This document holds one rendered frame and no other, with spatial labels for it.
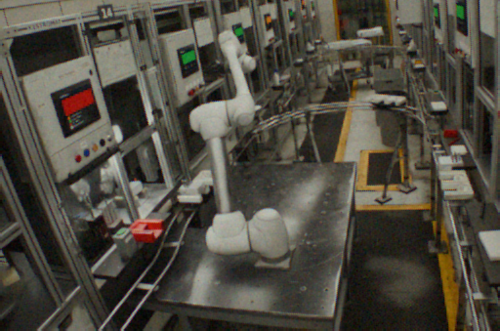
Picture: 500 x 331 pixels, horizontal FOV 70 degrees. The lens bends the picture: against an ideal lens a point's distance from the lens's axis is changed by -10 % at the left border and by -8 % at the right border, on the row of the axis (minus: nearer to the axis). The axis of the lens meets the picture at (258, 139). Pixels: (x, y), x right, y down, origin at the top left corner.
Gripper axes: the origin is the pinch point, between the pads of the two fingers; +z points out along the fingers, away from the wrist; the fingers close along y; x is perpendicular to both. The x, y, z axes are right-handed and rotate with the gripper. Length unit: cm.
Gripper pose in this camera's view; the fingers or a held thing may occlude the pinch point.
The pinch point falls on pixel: (206, 70)
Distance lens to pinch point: 266.9
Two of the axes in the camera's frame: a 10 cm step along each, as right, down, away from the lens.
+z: -7.6, -0.2, 6.4
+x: 5.2, -6.1, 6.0
